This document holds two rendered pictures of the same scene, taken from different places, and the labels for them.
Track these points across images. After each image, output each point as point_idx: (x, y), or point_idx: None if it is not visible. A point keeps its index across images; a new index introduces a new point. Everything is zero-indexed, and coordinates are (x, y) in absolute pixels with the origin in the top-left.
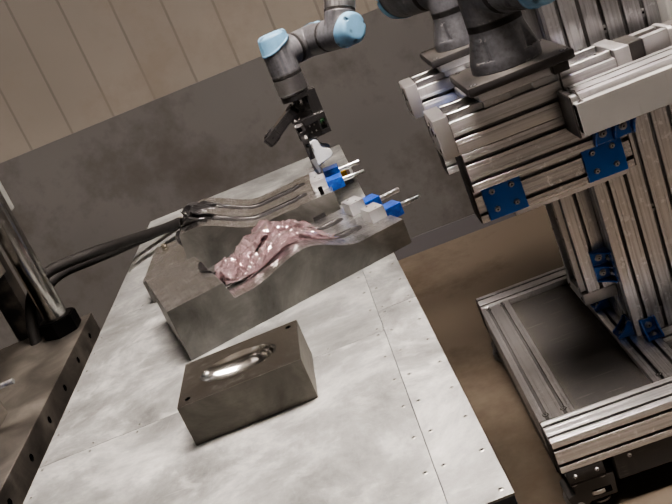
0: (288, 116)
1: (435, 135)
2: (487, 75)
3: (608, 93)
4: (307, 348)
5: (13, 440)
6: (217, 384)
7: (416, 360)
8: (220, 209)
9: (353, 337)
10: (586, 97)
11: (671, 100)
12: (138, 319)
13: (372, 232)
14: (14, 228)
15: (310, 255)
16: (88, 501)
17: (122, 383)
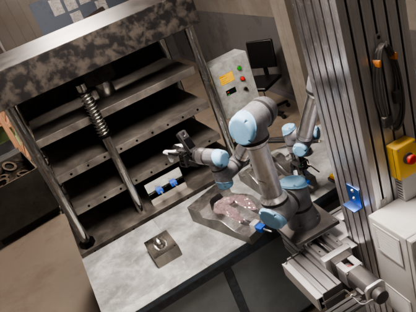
0: (290, 156)
1: None
2: None
3: (289, 272)
4: (177, 253)
5: (172, 200)
6: (150, 245)
7: (168, 285)
8: None
9: (188, 260)
10: (290, 264)
11: (307, 297)
12: None
13: (241, 232)
14: (223, 129)
15: (221, 223)
16: (134, 241)
17: (187, 210)
